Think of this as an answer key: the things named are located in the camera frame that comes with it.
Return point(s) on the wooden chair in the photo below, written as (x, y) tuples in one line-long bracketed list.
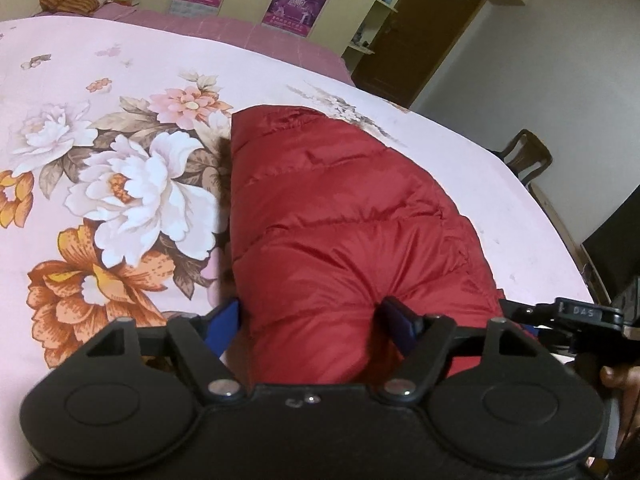
[(526, 157)]

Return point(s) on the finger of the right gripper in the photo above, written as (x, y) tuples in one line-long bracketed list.
[(522, 312)]

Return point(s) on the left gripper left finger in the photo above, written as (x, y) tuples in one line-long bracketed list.
[(197, 345)]

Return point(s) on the pink floral bed quilt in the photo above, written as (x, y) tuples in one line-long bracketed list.
[(116, 187)]

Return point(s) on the brown wooden door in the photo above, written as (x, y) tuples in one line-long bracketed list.
[(411, 45)]

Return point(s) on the black monitor screen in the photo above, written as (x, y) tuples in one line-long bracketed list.
[(612, 252)]

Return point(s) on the red quilted down jacket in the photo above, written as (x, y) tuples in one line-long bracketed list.
[(326, 222)]

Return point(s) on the lower right purple poster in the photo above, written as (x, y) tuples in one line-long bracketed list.
[(294, 16)]

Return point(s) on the cream corner shelf unit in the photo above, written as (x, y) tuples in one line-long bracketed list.
[(360, 46)]

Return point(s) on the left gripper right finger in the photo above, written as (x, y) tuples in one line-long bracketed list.
[(423, 342)]

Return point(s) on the person right hand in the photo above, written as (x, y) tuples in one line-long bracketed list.
[(626, 379)]

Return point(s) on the pink checked bed sheet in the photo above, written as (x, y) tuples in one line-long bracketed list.
[(267, 42)]

